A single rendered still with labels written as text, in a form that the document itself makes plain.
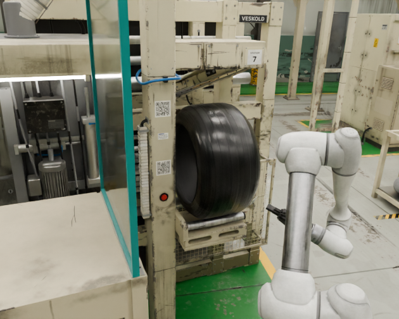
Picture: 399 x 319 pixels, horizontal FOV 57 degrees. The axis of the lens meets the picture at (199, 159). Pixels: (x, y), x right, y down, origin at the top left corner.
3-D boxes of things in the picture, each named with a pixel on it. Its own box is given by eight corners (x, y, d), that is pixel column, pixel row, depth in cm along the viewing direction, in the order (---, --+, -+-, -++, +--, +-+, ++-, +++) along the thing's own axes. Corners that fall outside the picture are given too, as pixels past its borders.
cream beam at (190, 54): (162, 72, 188) (161, 42, 183) (149, 66, 210) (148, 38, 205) (265, 68, 210) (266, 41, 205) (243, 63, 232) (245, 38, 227)
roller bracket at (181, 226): (182, 242, 185) (183, 225, 181) (159, 206, 219) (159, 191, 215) (189, 241, 186) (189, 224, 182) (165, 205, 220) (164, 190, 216)
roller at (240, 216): (185, 233, 188) (185, 225, 186) (182, 228, 192) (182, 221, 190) (245, 221, 200) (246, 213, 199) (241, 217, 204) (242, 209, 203)
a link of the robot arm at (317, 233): (314, 247, 181) (303, 241, 182) (318, 234, 187) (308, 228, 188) (322, 238, 175) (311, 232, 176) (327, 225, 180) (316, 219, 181)
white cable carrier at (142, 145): (142, 219, 186) (139, 127, 168) (140, 214, 190) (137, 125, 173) (151, 217, 187) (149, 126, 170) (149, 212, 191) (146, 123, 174)
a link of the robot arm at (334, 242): (313, 249, 181) (319, 230, 190) (342, 266, 179) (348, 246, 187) (323, 238, 173) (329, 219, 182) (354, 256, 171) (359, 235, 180)
